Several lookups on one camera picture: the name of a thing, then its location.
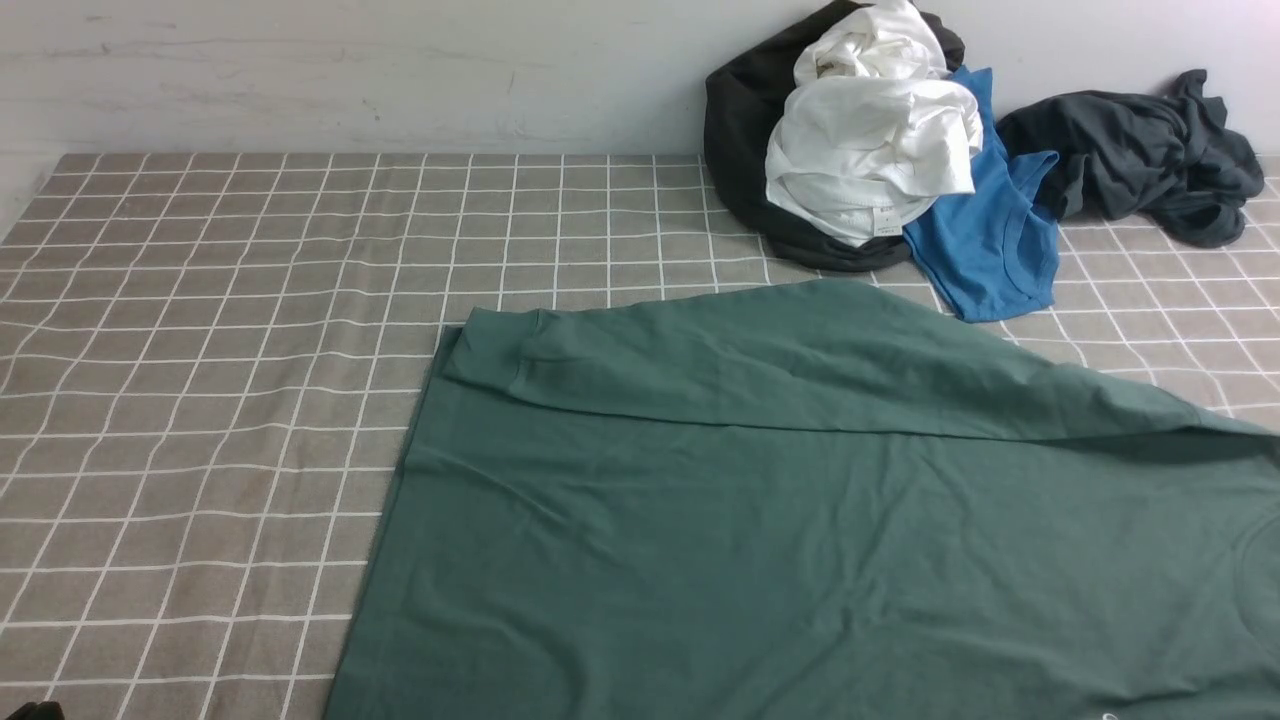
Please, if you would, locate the green long-sleeve top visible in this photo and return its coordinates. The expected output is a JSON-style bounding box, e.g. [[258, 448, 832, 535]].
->
[[325, 281, 1279, 719]]

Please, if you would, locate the black garment in pile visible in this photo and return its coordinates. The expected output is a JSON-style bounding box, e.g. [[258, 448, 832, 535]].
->
[[703, 1, 965, 273]]

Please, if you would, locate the white garment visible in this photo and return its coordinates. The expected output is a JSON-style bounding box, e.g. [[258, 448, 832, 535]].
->
[[764, 1, 984, 247]]

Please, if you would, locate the blue t-shirt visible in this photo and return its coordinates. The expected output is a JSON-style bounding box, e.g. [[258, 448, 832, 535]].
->
[[905, 67, 1060, 323]]

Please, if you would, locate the grey checked tablecloth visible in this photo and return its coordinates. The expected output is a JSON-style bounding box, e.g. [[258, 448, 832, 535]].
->
[[3, 152, 1277, 719]]

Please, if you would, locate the dark grey crumpled garment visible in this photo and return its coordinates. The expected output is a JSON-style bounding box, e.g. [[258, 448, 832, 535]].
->
[[996, 69, 1265, 249]]

